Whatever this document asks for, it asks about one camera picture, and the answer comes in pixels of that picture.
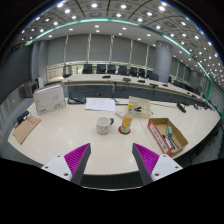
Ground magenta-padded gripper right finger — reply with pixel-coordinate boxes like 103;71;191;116
131;142;184;186

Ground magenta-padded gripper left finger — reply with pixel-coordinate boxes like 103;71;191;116
41;142;92;186

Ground yellow-capped orange drink bottle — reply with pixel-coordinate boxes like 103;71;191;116
119;102;135;134

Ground dark marker pen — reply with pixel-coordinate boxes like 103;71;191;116
168;135;180;150
162;134;176;151

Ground brown open cardboard box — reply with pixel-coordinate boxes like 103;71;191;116
147;117;189;157

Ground flat round red coaster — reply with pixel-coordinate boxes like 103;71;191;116
117;125;132;136

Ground white open organizer box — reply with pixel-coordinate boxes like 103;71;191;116
128;95;153;120

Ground brown flat envelope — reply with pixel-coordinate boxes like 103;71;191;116
12;114;43;145

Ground white printed paper sheet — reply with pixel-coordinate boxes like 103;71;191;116
84;97;117;112

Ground black desk phone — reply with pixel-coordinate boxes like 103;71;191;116
67;91;87;105

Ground white cardboard box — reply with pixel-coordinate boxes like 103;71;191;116
32;83;67;117

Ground long curved conference desk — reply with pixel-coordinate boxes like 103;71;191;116
61;73;208;104

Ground black office chairs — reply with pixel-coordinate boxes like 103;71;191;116
62;63;201;94

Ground ceiling lights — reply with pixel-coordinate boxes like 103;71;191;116
19;0;224;88

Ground white mug with blue handle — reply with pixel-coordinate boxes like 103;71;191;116
95;116;115;136

